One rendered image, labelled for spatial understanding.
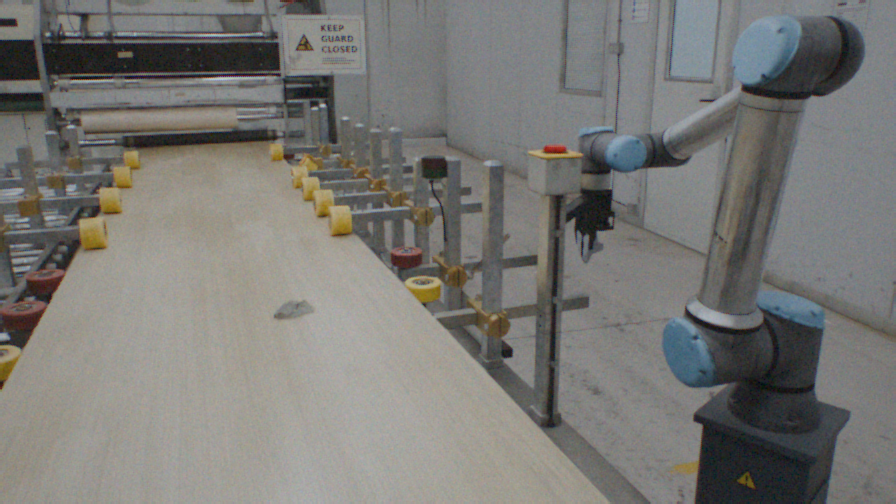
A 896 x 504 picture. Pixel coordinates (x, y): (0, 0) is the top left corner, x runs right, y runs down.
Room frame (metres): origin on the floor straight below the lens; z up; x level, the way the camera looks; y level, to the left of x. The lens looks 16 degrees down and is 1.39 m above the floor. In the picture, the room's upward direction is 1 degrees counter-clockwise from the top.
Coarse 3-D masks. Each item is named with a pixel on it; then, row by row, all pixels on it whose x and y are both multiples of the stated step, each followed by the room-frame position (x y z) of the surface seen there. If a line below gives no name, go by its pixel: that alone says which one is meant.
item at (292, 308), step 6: (294, 300) 1.29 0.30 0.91; (282, 306) 1.25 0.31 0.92; (288, 306) 1.25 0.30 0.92; (294, 306) 1.26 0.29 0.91; (300, 306) 1.26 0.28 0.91; (306, 306) 1.26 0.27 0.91; (312, 306) 1.28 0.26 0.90; (276, 312) 1.24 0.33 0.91; (282, 312) 1.22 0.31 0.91; (288, 312) 1.24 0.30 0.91; (294, 312) 1.23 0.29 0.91; (300, 312) 1.24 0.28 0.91; (306, 312) 1.25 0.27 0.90
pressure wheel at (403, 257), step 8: (400, 248) 1.69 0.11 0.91; (408, 248) 1.67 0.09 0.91; (416, 248) 1.68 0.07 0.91; (392, 256) 1.65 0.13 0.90; (400, 256) 1.63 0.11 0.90; (408, 256) 1.63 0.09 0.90; (416, 256) 1.64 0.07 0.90; (392, 264) 1.65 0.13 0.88; (400, 264) 1.63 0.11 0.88; (408, 264) 1.63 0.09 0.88; (416, 264) 1.64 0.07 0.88
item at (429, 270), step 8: (504, 256) 1.76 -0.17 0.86; (512, 256) 1.76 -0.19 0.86; (520, 256) 1.76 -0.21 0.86; (528, 256) 1.77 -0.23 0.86; (536, 256) 1.77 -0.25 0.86; (424, 264) 1.69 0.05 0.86; (432, 264) 1.69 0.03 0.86; (464, 264) 1.70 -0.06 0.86; (472, 264) 1.71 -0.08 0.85; (504, 264) 1.74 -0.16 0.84; (512, 264) 1.75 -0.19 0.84; (520, 264) 1.76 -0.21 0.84; (528, 264) 1.77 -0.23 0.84; (536, 264) 1.77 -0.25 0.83; (400, 272) 1.65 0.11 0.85; (408, 272) 1.65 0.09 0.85; (416, 272) 1.66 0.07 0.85; (424, 272) 1.67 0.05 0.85; (432, 272) 1.67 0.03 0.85
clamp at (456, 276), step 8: (432, 256) 1.74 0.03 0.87; (440, 264) 1.68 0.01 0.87; (440, 272) 1.68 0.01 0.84; (448, 272) 1.63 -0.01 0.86; (456, 272) 1.62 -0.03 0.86; (464, 272) 1.63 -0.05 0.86; (440, 280) 1.68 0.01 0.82; (448, 280) 1.62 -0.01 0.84; (456, 280) 1.62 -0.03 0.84; (464, 280) 1.63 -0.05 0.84
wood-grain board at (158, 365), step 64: (128, 192) 2.51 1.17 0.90; (192, 192) 2.49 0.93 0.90; (256, 192) 2.48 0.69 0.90; (128, 256) 1.66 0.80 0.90; (192, 256) 1.65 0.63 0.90; (256, 256) 1.65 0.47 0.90; (320, 256) 1.64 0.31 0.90; (64, 320) 1.22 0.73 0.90; (128, 320) 1.22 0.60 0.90; (192, 320) 1.22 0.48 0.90; (256, 320) 1.21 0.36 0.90; (320, 320) 1.21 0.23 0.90; (384, 320) 1.21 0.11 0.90; (64, 384) 0.96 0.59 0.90; (128, 384) 0.95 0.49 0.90; (192, 384) 0.95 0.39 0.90; (256, 384) 0.95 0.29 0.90; (320, 384) 0.95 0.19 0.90; (384, 384) 0.95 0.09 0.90; (448, 384) 0.95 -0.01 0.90; (0, 448) 0.78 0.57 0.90; (64, 448) 0.78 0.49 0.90; (128, 448) 0.78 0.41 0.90; (192, 448) 0.77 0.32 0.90; (256, 448) 0.77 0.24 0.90; (320, 448) 0.77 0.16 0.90; (384, 448) 0.77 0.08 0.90; (448, 448) 0.77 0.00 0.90; (512, 448) 0.77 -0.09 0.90
